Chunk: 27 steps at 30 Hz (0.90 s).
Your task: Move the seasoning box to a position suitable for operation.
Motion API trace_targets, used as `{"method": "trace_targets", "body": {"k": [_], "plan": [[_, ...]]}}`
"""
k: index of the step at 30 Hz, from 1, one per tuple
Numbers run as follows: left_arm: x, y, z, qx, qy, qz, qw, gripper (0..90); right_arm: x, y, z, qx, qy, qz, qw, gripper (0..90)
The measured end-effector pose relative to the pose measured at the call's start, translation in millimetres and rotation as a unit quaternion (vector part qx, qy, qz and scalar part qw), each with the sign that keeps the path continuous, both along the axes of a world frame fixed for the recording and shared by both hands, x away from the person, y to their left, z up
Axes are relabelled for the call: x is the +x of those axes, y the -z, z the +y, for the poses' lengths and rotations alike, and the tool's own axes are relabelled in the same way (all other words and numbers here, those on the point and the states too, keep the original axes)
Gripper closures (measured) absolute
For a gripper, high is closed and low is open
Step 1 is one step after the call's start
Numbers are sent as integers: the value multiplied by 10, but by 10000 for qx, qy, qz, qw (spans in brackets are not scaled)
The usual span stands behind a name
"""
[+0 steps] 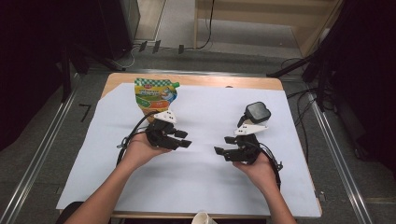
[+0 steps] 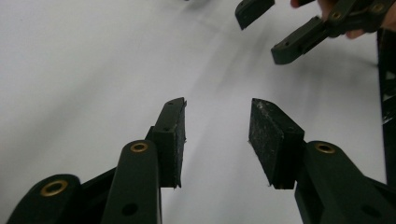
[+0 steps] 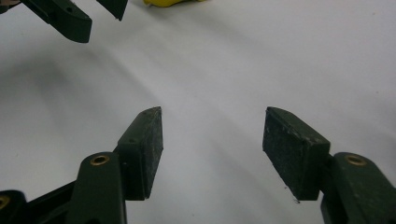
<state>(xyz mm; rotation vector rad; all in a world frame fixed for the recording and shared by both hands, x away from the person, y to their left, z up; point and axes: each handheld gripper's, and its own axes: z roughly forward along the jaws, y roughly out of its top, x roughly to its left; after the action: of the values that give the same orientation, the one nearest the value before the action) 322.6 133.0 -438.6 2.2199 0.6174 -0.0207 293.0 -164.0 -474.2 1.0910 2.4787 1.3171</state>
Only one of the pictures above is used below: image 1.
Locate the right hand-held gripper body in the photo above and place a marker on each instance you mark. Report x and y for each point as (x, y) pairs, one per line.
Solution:
(247, 149)

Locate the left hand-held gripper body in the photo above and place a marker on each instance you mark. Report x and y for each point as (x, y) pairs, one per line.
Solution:
(160, 135)

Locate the yellow green spouted sauce pouch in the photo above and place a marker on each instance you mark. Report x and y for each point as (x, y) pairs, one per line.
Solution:
(155, 95)

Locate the person's left hand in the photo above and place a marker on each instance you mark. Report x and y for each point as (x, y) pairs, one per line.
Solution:
(138, 152)

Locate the person's right hand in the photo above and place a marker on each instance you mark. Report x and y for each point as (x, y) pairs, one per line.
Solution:
(261, 174)

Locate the white paper sheet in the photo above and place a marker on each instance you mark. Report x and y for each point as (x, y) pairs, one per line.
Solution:
(202, 183)

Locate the wooden table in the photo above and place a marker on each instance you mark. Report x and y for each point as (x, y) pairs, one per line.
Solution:
(205, 80)

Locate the white paper cup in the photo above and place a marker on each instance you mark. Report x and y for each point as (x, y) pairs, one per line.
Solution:
(203, 218)

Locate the black stand legs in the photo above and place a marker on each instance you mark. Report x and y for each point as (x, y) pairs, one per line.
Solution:
(292, 67)

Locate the black cabinet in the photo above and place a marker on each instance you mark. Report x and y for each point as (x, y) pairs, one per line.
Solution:
(120, 25)

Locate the dark curtain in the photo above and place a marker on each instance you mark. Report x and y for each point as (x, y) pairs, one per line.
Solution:
(367, 77)
(31, 62)

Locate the metal floor rail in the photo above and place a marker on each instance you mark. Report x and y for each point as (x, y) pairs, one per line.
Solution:
(339, 155)
(37, 155)

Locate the light wooden furniture frame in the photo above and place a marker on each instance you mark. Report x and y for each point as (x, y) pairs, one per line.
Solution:
(249, 9)

